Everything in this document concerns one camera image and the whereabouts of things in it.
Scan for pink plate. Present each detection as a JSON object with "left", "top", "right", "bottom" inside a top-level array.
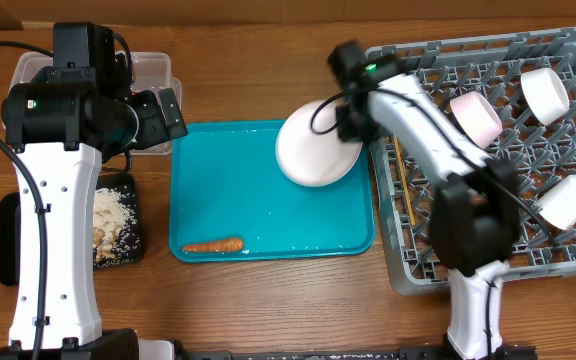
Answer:
[{"left": 275, "top": 100, "right": 363, "bottom": 187}]

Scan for wooden chopstick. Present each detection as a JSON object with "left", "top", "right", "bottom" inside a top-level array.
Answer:
[{"left": 393, "top": 136, "right": 416, "bottom": 228}]

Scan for pink bowl with rice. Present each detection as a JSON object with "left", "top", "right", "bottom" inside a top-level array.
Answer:
[{"left": 449, "top": 91, "right": 502, "bottom": 148}]

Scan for orange carrot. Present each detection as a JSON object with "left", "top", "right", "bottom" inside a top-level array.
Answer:
[{"left": 182, "top": 237, "right": 245, "bottom": 253}]

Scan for white cup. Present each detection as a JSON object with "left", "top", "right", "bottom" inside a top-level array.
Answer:
[{"left": 536, "top": 175, "right": 576, "bottom": 230}]

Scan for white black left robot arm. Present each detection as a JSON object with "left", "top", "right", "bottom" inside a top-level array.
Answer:
[{"left": 0, "top": 81, "right": 187, "bottom": 359}]

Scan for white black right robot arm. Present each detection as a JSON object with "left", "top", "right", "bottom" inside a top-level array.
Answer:
[{"left": 330, "top": 57, "right": 519, "bottom": 359}]

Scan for grey dishwasher rack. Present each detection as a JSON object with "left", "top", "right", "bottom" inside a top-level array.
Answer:
[{"left": 368, "top": 27, "right": 576, "bottom": 295}]

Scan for clear plastic bin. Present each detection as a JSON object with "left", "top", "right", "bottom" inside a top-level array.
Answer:
[{"left": 2, "top": 51, "right": 181, "bottom": 161}]

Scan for teal serving tray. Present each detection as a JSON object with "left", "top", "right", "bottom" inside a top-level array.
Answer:
[{"left": 169, "top": 120, "right": 376, "bottom": 263}]

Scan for rice and food scraps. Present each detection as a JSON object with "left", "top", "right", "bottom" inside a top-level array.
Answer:
[{"left": 93, "top": 188, "right": 136, "bottom": 266}]

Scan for black plastic tray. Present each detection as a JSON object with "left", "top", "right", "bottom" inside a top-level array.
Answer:
[{"left": 0, "top": 171, "right": 143, "bottom": 286}]

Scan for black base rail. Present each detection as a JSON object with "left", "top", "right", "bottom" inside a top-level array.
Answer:
[{"left": 137, "top": 339, "right": 539, "bottom": 360}]

